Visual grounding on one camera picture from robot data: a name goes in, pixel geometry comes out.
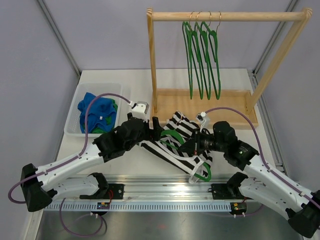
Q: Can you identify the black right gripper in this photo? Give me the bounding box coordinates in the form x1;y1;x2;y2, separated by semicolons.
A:
179;127;227;155

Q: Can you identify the black white striped top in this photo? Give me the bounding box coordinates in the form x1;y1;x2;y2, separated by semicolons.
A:
138;111;213;184

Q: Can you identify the green tank top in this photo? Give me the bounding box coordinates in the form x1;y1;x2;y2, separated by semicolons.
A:
86;97;118;134

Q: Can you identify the blue tank top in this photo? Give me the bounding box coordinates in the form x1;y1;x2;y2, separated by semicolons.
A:
77;92;118;134

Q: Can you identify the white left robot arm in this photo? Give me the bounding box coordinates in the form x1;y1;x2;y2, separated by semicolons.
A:
19;113;164;212

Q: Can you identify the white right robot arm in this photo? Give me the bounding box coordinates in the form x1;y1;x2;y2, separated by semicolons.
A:
179;121;320;238

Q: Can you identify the wooden clothes rack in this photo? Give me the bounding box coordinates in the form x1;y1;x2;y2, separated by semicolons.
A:
146;7;313;130

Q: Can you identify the white plastic basket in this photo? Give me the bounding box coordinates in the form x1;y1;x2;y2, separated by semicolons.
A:
64;82;123;137

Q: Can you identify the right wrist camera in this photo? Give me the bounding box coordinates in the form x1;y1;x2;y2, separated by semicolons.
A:
195;111;210;133

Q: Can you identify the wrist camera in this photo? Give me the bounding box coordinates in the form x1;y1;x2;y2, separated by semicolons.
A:
128;101;150;121
195;111;210;133

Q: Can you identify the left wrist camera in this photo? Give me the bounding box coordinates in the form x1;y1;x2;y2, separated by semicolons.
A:
128;101;150;121

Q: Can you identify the aluminium mounting rail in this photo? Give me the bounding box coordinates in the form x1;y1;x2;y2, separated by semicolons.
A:
49;176;306;201

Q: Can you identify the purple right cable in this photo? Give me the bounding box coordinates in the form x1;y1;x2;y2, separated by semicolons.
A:
206;106;320;217

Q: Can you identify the white slotted cable duct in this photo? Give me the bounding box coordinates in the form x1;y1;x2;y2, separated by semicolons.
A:
45;201;231;212

